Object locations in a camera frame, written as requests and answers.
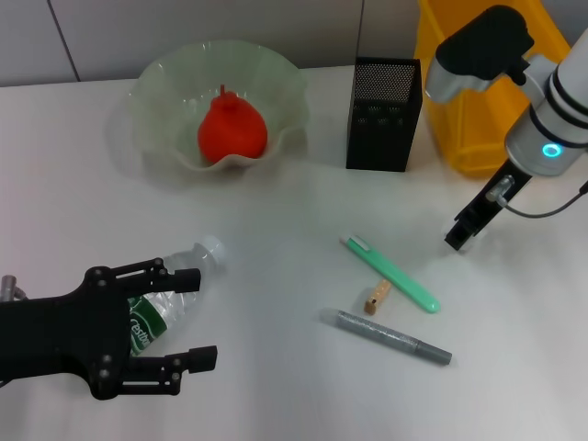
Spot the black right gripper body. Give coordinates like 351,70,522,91
452,159,534,240

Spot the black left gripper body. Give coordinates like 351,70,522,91
0,266,132,401

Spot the grey marker pen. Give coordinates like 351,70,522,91
320,308,454,368

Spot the black mesh pen holder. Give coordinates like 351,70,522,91
345,56,423,173

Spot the right arm connector cable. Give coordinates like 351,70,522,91
485,175,588,218

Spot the clear green-label water bottle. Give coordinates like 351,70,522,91
126,234,229,358

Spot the pale green glass fruit plate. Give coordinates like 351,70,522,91
128,40,309,174

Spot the yellow plastic bin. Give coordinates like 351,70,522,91
413,0,575,179

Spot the mint green pen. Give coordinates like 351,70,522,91
339,233,441,315

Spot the red-orange toy orange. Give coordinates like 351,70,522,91
197,84,268,164

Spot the small beige wooden block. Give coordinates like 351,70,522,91
364,278,392,316

